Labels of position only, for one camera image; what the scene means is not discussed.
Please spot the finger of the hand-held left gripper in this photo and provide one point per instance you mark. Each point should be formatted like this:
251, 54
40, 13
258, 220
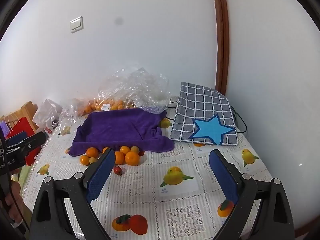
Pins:
32, 142
16, 138

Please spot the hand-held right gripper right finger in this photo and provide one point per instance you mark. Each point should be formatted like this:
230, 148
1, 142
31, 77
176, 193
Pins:
222, 177

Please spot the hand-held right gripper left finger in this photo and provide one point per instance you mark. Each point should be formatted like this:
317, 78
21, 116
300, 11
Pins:
100, 177

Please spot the small yellow-green fruit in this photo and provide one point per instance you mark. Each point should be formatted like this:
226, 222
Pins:
92, 160
135, 149

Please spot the small red fruit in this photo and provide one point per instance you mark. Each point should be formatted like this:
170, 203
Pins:
118, 170

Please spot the small orange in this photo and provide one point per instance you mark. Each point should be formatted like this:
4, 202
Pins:
106, 150
84, 159
91, 152
119, 158
124, 150

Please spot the large orange mandarin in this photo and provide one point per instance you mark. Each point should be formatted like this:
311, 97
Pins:
132, 158

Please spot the purple towel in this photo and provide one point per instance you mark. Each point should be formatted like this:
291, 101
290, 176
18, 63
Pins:
120, 127

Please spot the person's left hand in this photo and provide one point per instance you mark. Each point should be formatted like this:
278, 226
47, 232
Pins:
15, 200

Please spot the red paper bag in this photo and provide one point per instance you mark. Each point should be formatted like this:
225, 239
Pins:
22, 125

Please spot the white plastic bag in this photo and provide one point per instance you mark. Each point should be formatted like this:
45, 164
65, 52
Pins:
47, 111

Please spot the small clear plastic bag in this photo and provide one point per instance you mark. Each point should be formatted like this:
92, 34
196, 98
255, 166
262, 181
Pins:
66, 121

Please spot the pile of bagged small oranges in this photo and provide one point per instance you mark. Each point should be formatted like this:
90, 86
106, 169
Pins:
92, 107

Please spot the white barcode label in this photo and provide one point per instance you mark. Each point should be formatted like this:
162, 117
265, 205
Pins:
106, 107

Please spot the grey checked bag blue star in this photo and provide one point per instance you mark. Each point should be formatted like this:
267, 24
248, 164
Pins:
200, 100

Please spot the large clear plastic bag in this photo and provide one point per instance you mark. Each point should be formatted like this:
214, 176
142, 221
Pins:
135, 87

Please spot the white light switch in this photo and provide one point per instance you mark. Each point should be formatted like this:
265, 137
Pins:
76, 24

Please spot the brown wooden door frame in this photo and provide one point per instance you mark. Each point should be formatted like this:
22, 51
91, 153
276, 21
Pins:
222, 30

